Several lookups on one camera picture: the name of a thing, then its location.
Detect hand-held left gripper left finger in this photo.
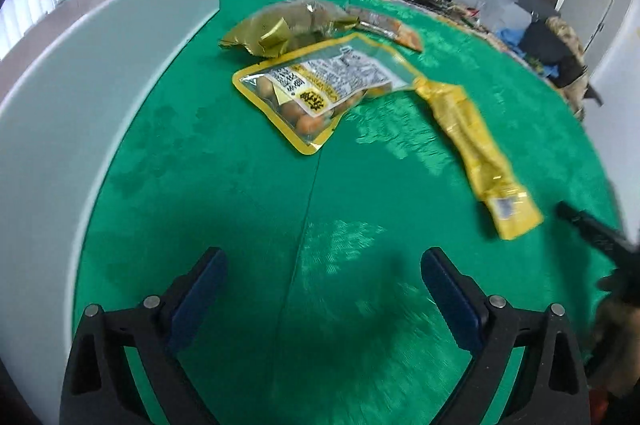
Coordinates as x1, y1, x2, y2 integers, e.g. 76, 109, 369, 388
60, 247, 229, 425

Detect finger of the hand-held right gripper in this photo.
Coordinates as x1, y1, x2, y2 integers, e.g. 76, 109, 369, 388
556, 201, 640, 267

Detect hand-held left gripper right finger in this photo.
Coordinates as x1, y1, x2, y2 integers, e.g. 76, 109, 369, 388
421, 247, 591, 425

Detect long yellow snack packet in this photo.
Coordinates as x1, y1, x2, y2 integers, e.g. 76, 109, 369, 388
415, 78, 545, 241

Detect yellow-bordered sausage packet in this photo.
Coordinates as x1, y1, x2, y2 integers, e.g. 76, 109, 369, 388
231, 31, 431, 156

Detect orange-brown snack packet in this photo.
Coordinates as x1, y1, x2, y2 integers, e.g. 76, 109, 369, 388
345, 4, 425, 52

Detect gold snack packet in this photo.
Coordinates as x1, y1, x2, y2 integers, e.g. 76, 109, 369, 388
218, 0, 361, 58

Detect person's right hand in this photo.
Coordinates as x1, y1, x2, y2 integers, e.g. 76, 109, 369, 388
586, 300, 640, 398

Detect black cloth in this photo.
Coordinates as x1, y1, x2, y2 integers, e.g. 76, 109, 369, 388
520, 20, 587, 87

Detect blue cloth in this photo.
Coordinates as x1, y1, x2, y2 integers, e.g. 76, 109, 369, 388
496, 26, 557, 78

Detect clear plastic bag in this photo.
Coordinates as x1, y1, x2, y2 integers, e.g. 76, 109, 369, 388
474, 0, 533, 37

